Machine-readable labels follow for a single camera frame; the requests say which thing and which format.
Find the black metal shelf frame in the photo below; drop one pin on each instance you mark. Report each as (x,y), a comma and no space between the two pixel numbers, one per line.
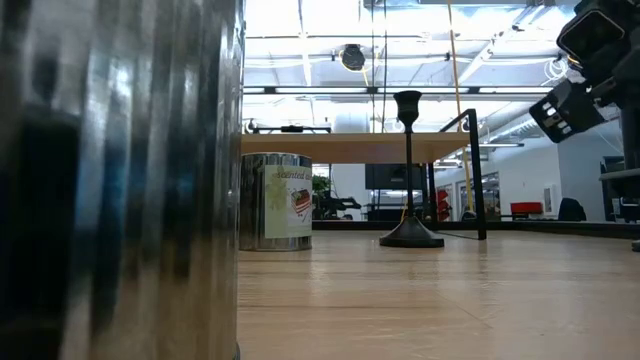
(477,190)

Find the wooden shelf board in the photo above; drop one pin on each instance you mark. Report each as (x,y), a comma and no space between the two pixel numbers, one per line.
(350,147)

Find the labelled scented candle tin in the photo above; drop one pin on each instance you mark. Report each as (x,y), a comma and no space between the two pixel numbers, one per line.
(280,205)

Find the green potted plant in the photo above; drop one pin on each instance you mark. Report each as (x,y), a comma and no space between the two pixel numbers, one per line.
(320,184)

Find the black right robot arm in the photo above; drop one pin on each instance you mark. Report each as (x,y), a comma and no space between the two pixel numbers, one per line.
(602,40)

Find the black background office chair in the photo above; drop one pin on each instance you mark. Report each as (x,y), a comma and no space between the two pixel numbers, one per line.
(571,210)

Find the dark background cabinet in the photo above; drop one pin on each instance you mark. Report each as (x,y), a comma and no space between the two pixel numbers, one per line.
(612,200)

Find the dark background monitor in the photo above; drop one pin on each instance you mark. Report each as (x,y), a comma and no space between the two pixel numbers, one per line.
(385,176)

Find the black table edge rail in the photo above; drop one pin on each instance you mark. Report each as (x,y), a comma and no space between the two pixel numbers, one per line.
(540,227)

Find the large shiny metal tin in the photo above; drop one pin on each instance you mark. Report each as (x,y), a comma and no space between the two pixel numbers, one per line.
(120,190)

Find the black bar fixture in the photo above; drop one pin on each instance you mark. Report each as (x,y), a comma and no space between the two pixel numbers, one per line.
(292,129)

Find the black candlestick holder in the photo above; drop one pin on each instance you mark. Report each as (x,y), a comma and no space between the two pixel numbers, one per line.
(411,234)

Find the red background object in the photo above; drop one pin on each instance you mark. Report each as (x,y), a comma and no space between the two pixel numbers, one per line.
(443,202)

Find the black background machine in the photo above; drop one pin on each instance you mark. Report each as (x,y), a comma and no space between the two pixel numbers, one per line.
(335,205)

